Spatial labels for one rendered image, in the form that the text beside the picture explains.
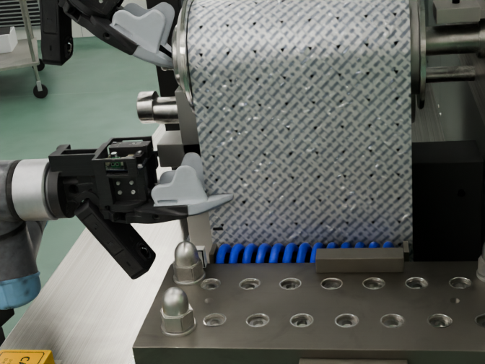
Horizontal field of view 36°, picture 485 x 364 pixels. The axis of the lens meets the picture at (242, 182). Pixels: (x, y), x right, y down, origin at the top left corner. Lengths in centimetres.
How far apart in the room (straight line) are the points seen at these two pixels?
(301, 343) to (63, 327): 42
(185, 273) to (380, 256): 21
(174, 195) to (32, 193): 17
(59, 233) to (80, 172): 252
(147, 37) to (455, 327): 46
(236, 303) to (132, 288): 34
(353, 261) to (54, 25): 44
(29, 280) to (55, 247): 230
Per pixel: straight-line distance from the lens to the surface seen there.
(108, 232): 91
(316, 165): 85
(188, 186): 86
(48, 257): 324
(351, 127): 83
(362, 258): 83
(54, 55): 94
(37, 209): 92
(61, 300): 113
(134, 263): 92
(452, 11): 84
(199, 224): 100
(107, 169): 88
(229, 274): 86
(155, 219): 87
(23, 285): 100
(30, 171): 92
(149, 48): 89
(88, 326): 106
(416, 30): 81
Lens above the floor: 147
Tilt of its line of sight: 24 degrees down
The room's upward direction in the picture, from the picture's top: 6 degrees counter-clockwise
